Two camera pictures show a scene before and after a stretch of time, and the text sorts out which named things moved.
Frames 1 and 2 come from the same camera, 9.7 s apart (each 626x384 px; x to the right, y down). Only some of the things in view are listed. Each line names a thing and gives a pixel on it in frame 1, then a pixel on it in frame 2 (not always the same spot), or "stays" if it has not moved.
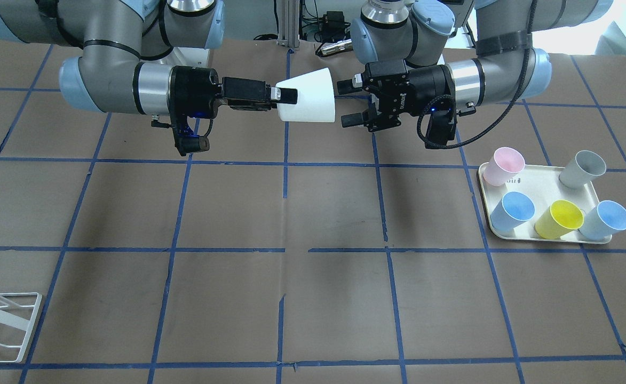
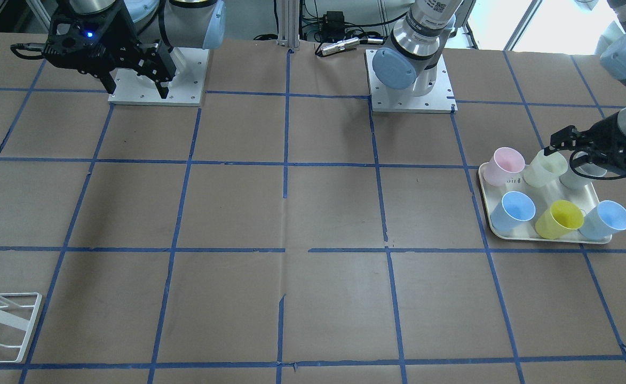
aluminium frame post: [288, 23] stays
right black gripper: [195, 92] → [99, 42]
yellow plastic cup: [562, 217] stays
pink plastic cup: [505, 164] stays
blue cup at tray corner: [608, 219] stays
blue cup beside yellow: [513, 209] stays
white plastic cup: [315, 98] → [545, 170]
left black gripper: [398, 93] → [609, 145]
